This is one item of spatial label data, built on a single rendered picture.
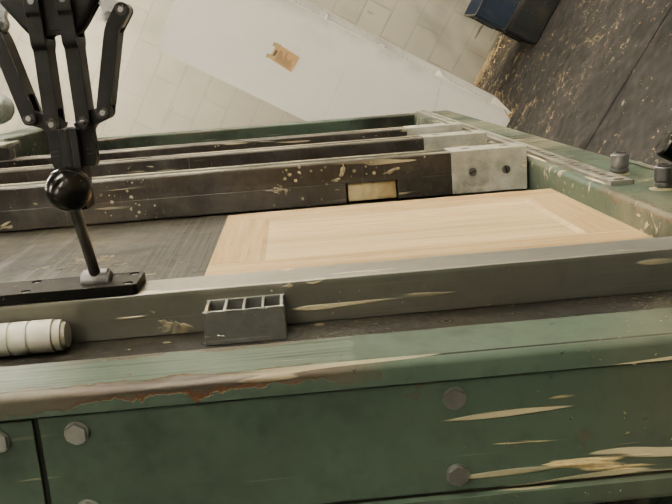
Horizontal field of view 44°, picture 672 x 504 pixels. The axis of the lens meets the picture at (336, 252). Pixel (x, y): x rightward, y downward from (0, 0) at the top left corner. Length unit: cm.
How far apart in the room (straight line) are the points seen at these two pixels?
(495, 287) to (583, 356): 25
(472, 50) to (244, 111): 177
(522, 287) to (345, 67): 423
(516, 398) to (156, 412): 22
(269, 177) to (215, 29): 367
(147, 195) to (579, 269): 79
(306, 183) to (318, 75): 363
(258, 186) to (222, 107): 515
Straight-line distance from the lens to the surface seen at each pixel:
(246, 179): 135
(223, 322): 72
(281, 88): 499
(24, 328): 76
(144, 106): 660
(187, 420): 53
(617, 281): 81
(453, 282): 76
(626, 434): 57
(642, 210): 99
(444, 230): 104
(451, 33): 639
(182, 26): 502
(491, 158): 138
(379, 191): 136
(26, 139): 241
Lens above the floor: 132
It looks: 8 degrees down
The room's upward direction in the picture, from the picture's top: 65 degrees counter-clockwise
